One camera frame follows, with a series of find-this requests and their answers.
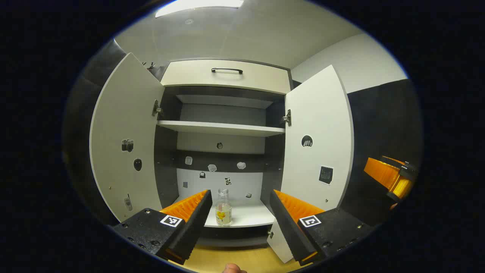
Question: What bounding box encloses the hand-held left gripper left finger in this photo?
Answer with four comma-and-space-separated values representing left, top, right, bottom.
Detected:
113, 189, 213, 265

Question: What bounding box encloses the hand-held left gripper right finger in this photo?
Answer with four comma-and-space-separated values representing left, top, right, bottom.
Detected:
270, 189, 375, 266

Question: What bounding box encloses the clear glass bottle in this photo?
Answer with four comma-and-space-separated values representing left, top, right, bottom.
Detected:
215, 188, 232, 227

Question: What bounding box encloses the white cabinet door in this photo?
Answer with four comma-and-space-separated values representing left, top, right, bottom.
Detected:
89, 52, 165, 223
267, 64, 355, 264

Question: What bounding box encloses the white cabinet shelf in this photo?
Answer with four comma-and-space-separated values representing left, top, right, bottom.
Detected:
156, 120, 285, 137

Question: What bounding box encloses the white drawer front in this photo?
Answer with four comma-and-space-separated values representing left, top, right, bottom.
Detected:
160, 59, 291, 95

